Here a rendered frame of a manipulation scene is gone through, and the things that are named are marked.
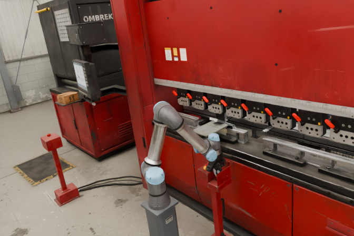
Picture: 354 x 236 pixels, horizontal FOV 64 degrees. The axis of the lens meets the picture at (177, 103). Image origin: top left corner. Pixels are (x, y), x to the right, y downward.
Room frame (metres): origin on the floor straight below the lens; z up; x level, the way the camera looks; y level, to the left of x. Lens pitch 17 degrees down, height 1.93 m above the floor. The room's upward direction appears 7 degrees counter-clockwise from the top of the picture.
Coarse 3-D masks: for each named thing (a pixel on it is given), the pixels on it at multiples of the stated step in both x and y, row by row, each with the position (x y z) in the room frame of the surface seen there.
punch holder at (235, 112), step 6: (228, 96) 2.15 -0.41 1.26; (228, 102) 2.15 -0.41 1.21; (234, 102) 2.10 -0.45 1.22; (240, 102) 2.05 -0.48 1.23; (246, 102) 2.09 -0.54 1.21; (234, 108) 2.10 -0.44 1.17; (240, 108) 2.06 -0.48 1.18; (228, 114) 2.15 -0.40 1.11; (234, 114) 2.10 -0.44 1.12; (240, 114) 2.05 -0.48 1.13; (246, 114) 2.09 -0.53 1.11
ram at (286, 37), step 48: (192, 0) 2.38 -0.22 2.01; (240, 0) 2.02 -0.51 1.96; (288, 0) 1.75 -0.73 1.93; (336, 0) 1.55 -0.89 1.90; (192, 48) 2.42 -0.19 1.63; (240, 48) 2.04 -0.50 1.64; (288, 48) 1.75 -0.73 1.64; (336, 48) 1.54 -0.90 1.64; (240, 96) 2.05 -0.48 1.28; (288, 96) 1.75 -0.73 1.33; (336, 96) 1.53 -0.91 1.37
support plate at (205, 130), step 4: (204, 124) 2.26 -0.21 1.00; (208, 124) 2.25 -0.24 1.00; (212, 124) 2.24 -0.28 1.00; (216, 124) 2.23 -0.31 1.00; (220, 124) 2.22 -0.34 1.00; (224, 124) 2.21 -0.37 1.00; (196, 128) 2.20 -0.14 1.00; (200, 128) 2.19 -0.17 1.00; (204, 128) 2.18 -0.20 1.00; (208, 128) 2.17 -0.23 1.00; (212, 128) 2.16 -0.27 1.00; (216, 128) 2.15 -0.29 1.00; (220, 128) 2.14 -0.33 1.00; (196, 132) 2.12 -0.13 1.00; (200, 132) 2.11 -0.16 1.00; (204, 132) 2.10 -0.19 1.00; (208, 132) 2.09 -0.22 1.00; (212, 132) 2.08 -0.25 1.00
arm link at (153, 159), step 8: (160, 104) 1.74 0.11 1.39; (168, 104) 1.72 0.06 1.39; (160, 128) 1.70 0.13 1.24; (152, 136) 1.72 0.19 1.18; (160, 136) 1.70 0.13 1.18; (152, 144) 1.70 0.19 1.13; (160, 144) 1.70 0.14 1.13; (152, 152) 1.69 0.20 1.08; (160, 152) 1.70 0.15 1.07; (144, 160) 1.71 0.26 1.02; (152, 160) 1.68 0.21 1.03; (160, 160) 1.72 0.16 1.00; (144, 168) 1.68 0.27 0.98
